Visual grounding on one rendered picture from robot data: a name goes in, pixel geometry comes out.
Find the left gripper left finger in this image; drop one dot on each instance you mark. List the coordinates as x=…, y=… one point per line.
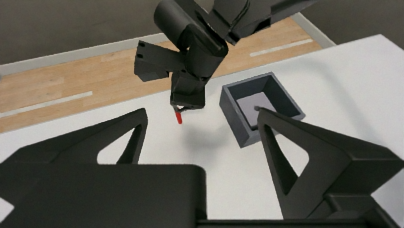
x=83, y=145

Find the red cylindrical peg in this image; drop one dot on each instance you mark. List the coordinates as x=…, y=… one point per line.
x=179, y=119

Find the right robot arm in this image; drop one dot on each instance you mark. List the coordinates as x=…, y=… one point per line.
x=184, y=23

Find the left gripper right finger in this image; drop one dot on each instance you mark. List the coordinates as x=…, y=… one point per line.
x=338, y=164

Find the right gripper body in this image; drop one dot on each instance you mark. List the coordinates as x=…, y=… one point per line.
x=197, y=97

